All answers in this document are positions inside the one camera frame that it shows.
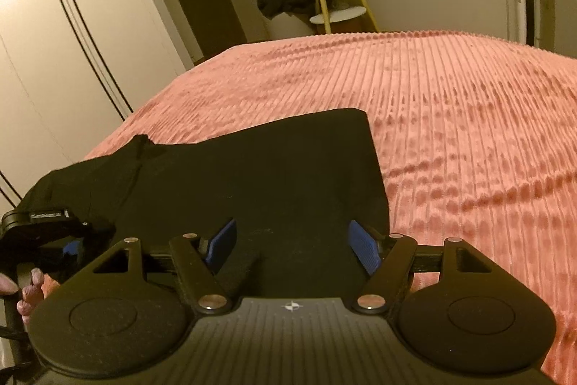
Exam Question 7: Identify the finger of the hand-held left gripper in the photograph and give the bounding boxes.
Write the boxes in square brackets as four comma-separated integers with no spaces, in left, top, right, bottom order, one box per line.
[38,237,93,274]
[0,208,113,240]

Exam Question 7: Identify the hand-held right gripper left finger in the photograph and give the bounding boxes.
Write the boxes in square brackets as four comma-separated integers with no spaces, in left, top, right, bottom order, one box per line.
[92,218,238,316]

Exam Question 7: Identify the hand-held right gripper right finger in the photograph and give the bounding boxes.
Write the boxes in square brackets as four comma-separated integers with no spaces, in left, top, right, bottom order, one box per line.
[348,219,497,316]

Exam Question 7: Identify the black pants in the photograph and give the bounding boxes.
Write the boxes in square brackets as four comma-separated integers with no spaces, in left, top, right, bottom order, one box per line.
[18,108,391,277]

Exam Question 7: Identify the person's left hand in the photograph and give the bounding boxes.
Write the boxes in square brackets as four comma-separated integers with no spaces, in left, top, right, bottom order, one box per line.
[0,268,49,319]

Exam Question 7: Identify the pink ribbed blanket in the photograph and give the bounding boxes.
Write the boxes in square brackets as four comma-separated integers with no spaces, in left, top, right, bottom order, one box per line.
[27,29,577,377]

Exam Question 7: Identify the white wardrobe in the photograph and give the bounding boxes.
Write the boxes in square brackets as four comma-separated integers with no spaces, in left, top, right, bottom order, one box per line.
[0,0,191,212]

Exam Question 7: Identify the grey cabinet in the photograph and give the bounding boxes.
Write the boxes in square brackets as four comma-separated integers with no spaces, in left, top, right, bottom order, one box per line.
[536,0,577,60]

